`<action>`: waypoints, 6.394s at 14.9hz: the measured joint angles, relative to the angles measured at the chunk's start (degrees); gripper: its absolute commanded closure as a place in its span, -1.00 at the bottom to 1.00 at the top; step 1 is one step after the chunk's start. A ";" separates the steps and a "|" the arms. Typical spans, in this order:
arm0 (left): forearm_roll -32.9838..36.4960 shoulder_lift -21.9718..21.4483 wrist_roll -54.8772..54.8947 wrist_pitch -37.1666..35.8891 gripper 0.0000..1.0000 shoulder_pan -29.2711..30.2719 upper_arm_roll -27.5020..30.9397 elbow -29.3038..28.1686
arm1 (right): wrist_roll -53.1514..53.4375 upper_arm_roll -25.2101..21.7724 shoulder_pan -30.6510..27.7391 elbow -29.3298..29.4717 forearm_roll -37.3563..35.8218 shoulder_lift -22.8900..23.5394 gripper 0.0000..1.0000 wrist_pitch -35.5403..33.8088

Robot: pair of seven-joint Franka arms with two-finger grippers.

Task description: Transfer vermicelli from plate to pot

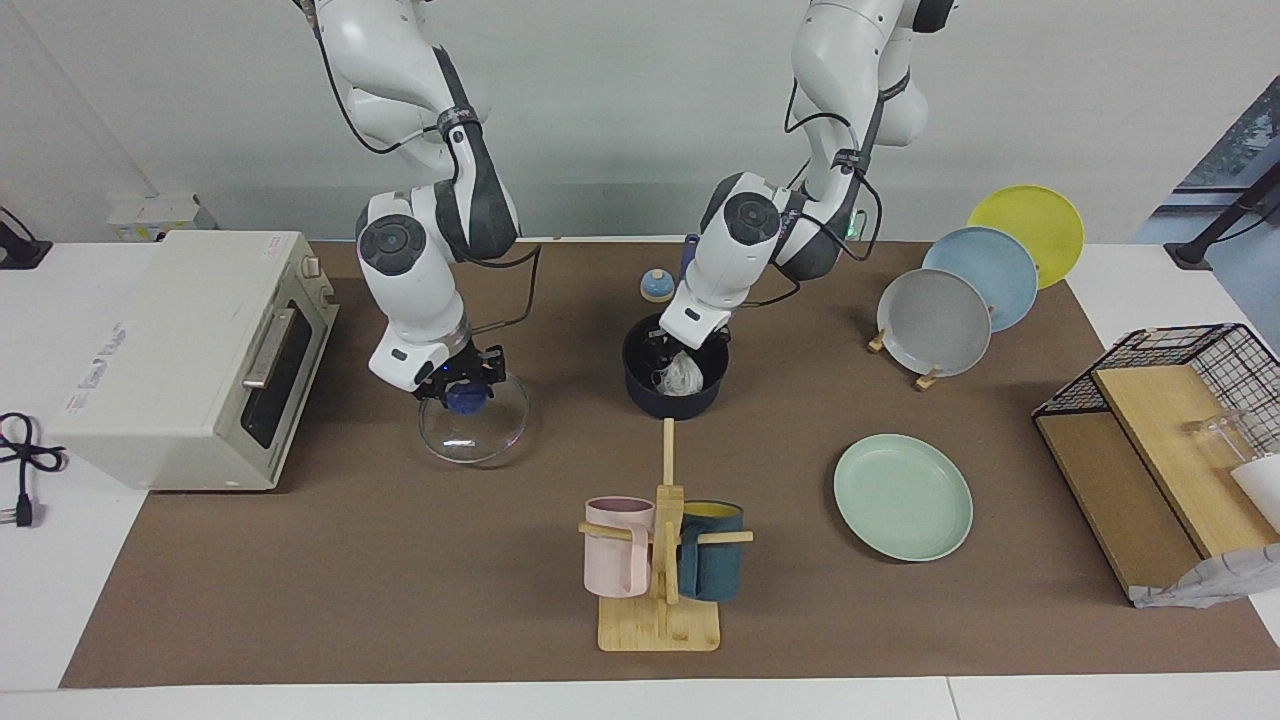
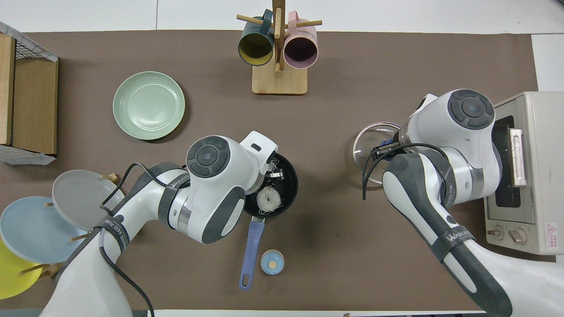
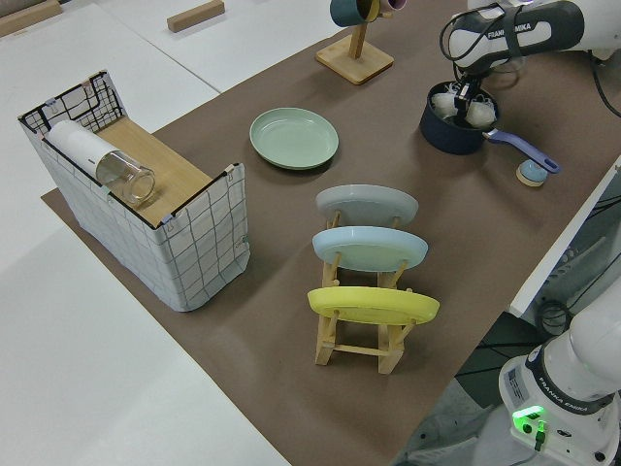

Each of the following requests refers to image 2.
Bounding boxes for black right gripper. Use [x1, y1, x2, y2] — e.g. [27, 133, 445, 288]
[269, 132, 404, 179]

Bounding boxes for glass lid with blue knob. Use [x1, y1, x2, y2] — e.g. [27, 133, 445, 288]
[353, 122, 402, 184]

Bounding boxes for light green plate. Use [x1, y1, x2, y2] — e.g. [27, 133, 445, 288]
[113, 71, 186, 140]

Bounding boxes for grey plate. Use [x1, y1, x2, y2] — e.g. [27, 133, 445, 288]
[52, 170, 126, 232]

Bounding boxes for wooden plate rack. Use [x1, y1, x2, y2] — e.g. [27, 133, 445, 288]
[20, 173, 120, 280]

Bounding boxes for light blue plate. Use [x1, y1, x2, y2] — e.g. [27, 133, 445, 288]
[0, 196, 89, 264]

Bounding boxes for yellow plate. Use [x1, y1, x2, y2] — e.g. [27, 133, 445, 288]
[0, 238, 43, 300]

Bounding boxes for brown table mat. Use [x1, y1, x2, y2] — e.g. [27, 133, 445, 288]
[0, 30, 539, 311]

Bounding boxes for wooden mug tree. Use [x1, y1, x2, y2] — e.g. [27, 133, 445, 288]
[237, 0, 323, 95]

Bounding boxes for pink mug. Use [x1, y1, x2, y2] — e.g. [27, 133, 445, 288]
[283, 11, 319, 69]

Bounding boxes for small blue round jar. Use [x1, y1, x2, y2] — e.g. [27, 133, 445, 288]
[260, 249, 285, 276]

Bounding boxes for dark blue saucepan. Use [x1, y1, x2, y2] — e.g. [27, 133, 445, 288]
[239, 152, 299, 290]

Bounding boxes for teal mug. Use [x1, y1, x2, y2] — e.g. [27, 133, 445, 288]
[238, 10, 275, 66]

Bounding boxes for white toaster oven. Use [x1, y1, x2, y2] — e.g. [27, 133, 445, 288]
[484, 92, 564, 255]

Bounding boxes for brown wooden board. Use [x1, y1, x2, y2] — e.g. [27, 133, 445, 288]
[12, 59, 59, 155]

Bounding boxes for light wooden board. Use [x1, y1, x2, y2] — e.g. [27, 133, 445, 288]
[0, 34, 17, 146]

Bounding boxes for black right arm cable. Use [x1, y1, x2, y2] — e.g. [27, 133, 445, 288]
[362, 143, 450, 207]

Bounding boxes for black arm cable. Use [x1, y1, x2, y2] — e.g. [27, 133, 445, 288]
[99, 162, 156, 317]
[362, 143, 450, 207]

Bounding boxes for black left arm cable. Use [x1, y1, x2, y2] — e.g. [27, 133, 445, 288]
[99, 162, 156, 317]

